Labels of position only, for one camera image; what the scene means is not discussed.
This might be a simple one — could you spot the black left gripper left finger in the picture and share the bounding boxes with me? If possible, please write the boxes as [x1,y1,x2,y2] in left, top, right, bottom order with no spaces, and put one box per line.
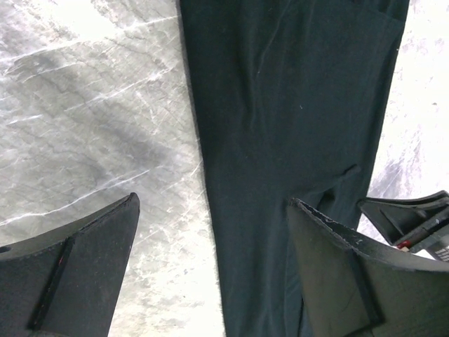
[1,193,140,336]

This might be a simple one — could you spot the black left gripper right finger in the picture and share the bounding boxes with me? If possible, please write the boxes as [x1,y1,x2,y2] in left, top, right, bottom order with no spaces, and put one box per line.
[287,199,448,336]

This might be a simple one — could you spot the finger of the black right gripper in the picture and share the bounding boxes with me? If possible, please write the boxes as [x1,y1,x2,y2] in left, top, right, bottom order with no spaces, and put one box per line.
[357,190,448,253]

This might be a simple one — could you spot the black t-shirt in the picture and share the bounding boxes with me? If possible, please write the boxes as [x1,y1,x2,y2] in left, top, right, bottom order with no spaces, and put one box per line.
[179,1,409,336]

